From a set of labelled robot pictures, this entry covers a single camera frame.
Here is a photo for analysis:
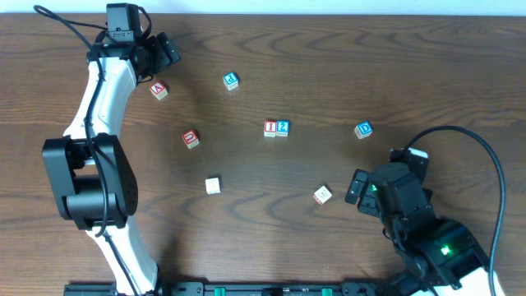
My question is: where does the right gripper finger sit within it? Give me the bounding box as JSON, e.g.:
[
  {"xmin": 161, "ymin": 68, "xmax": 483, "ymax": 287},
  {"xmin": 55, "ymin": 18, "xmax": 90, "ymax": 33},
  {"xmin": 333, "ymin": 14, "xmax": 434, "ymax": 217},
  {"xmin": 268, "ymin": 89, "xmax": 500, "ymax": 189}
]
[
  {"xmin": 358, "ymin": 192, "xmax": 380, "ymax": 218},
  {"xmin": 344, "ymin": 169, "xmax": 369, "ymax": 205}
]

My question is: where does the white block with red edge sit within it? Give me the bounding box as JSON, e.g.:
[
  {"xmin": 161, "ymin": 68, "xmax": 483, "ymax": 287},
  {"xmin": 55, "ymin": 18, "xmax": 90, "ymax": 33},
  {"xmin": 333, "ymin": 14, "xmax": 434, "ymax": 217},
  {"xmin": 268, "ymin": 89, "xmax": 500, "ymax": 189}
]
[{"xmin": 313, "ymin": 186, "xmax": 332, "ymax": 205}]

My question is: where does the blue letter D block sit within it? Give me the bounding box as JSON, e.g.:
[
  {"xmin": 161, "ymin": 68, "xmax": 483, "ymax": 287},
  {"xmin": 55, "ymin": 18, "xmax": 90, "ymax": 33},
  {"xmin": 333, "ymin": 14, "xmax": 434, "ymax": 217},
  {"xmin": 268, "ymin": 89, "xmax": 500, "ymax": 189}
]
[{"xmin": 354, "ymin": 121, "xmax": 373, "ymax": 139}]

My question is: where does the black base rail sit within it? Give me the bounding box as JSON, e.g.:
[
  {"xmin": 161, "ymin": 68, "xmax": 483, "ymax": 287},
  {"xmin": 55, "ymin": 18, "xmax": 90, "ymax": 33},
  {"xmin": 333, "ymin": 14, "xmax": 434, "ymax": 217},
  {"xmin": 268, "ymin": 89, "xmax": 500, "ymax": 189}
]
[{"xmin": 63, "ymin": 280, "xmax": 412, "ymax": 296}]

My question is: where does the plain white wooden block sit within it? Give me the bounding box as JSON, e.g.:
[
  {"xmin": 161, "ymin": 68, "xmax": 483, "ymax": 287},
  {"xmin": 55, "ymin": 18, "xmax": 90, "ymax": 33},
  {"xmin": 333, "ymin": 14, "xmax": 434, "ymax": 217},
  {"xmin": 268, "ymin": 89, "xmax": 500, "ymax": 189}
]
[{"xmin": 205, "ymin": 178, "xmax": 221, "ymax": 195}]

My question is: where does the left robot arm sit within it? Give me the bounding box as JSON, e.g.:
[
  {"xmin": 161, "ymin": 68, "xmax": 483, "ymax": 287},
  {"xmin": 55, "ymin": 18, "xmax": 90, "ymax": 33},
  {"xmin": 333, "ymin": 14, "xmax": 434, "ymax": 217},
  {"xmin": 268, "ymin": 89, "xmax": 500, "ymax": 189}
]
[{"xmin": 42, "ymin": 30, "xmax": 180, "ymax": 295}]

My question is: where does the black cable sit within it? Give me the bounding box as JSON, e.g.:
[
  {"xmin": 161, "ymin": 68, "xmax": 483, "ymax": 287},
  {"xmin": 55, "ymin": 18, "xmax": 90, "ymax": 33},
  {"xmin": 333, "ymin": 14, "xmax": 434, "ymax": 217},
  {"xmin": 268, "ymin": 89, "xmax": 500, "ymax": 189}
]
[
  {"xmin": 404, "ymin": 125, "xmax": 507, "ymax": 296},
  {"xmin": 33, "ymin": 4, "xmax": 143, "ymax": 296}
]

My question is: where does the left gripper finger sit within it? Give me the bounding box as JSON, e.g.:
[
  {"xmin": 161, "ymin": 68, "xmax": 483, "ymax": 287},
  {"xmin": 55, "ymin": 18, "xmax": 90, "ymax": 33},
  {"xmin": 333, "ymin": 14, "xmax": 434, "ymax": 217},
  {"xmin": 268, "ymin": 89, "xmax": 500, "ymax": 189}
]
[
  {"xmin": 157, "ymin": 32, "xmax": 180, "ymax": 66},
  {"xmin": 146, "ymin": 35, "xmax": 171, "ymax": 74}
]

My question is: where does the blue letter P block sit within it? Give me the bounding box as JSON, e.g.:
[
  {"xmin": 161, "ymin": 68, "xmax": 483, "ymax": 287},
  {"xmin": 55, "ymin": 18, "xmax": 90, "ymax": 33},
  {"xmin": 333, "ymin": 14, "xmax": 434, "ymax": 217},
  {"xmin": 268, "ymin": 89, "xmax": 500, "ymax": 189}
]
[{"xmin": 223, "ymin": 72, "xmax": 239, "ymax": 90}]

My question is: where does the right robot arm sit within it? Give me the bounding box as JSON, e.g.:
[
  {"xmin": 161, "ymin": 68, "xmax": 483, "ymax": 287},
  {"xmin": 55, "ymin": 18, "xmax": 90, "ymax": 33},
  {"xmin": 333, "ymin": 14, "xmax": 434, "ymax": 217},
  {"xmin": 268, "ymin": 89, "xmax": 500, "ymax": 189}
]
[{"xmin": 345, "ymin": 148, "xmax": 496, "ymax": 295}]

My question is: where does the red letter I block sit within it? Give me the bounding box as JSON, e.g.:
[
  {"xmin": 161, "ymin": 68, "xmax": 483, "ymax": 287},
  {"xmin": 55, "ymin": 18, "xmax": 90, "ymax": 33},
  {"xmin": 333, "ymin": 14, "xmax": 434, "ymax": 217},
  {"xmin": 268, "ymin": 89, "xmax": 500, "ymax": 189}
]
[{"xmin": 264, "ymin": 120, "xmax": 277, "ymax": 137}]

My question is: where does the left black cable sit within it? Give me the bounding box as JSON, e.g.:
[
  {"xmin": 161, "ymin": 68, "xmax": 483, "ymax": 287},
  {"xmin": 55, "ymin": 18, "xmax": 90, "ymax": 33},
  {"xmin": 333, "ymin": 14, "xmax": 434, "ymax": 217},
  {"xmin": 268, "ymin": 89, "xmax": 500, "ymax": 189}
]
[{"xmin": 33, "ymin": 4, "xmax": 143, "ymax": 296}]

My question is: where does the right black cable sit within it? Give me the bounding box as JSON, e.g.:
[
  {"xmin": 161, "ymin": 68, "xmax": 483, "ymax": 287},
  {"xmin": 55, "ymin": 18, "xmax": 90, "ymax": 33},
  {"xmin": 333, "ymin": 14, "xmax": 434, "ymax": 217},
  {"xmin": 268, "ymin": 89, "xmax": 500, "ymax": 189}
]
[{"xmin": 404, "ymin": 125, "xmax": 507, "ymax": 296}]

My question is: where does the red letter U block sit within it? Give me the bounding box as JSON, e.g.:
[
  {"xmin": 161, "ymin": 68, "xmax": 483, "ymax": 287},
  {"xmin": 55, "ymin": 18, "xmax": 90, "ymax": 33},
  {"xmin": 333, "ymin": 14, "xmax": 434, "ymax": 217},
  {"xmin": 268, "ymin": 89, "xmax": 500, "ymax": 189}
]
[{"xmin": 182, "ymin": 129, "xmax": 200, "ymax": 150}]

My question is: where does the blue number 2 block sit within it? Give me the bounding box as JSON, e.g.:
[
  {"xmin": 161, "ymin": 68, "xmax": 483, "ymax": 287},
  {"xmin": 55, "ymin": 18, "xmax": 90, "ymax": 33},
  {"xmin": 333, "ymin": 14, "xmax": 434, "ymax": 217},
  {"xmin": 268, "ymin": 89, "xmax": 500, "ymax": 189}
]
[{"xmin": 276, "ymin": 120, "xmax": 290, "ymax": 137}]

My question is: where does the red letter A block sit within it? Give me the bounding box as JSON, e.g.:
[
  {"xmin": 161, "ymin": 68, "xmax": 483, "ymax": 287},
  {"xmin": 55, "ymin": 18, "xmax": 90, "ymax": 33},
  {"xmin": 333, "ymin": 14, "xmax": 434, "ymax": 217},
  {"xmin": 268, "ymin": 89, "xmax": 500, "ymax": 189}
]
[{"xmin": 150, "ymin": 81, "xmax": 168, "ymax": 100}]

